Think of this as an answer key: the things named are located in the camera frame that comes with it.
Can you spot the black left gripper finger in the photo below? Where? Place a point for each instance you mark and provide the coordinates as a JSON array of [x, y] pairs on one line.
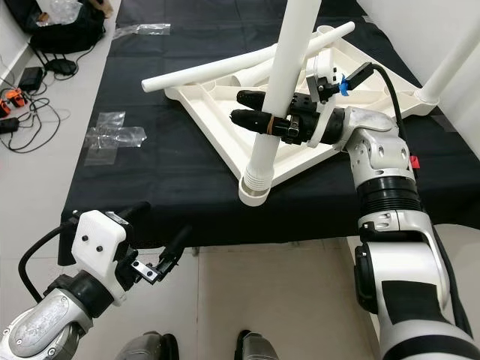
[[135, 210], [174, 246]]

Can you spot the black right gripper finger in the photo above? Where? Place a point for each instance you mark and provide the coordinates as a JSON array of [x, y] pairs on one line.
[[251, 120], [253, 98]]

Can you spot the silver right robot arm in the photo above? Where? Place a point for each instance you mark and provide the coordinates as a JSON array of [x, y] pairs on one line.
[[382, 157]]

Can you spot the tan rubber band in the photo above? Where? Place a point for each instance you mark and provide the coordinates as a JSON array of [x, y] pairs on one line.
[[270, 124]]

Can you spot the white plastic table top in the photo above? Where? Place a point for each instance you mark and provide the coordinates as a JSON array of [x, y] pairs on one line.
[[217, 127]]

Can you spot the black table cloth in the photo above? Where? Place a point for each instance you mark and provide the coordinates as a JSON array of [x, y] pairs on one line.
[[157, 180]]

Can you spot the clear tape cross patch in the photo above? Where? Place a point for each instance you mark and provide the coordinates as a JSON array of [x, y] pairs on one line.
[[112, 135]]

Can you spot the grey robot left foot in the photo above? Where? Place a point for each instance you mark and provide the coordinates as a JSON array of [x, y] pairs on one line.
[[148, 348]]

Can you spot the grey robot foot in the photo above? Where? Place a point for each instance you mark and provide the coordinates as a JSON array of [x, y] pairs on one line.
[[148, 348], [255, 346]]

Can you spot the black power strip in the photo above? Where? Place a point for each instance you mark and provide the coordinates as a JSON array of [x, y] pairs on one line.
[[9, 124]]

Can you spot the grey robot right foot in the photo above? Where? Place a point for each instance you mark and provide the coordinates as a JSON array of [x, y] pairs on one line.
[[255, 346]]

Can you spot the flat clear plastic bag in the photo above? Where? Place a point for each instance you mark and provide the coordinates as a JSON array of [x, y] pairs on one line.
[[142, 30]]

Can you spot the orange black battery charger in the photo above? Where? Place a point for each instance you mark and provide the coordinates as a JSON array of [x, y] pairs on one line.
[[13, 101]]

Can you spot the black power adapter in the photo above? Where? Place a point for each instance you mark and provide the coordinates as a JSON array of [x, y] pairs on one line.
[[33, 78]]

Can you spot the black stand base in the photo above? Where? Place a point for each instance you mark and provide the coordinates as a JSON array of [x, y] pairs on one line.
[[60, 67]]

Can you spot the black bag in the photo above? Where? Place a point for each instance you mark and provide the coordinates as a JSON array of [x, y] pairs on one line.
[[75, 41]]

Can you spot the crumpled clear plastic bag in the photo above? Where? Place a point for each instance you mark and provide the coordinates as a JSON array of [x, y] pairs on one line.
[[64, 9]]

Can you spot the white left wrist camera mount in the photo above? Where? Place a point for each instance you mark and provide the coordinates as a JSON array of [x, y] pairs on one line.
[[97, 247]]

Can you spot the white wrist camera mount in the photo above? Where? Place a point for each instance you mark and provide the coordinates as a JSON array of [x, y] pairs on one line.
[[322, 71], [97, 247]]

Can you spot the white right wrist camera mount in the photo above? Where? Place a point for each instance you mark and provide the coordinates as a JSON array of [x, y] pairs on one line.
[[322, 71]]

